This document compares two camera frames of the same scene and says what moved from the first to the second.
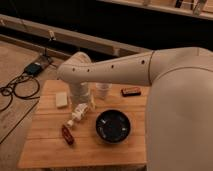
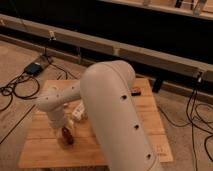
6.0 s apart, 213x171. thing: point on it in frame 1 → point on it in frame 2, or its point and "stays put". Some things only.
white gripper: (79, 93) → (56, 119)
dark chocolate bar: (130, 91) stays put
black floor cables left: (6, 91) stays put
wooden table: (44, 146) stays put
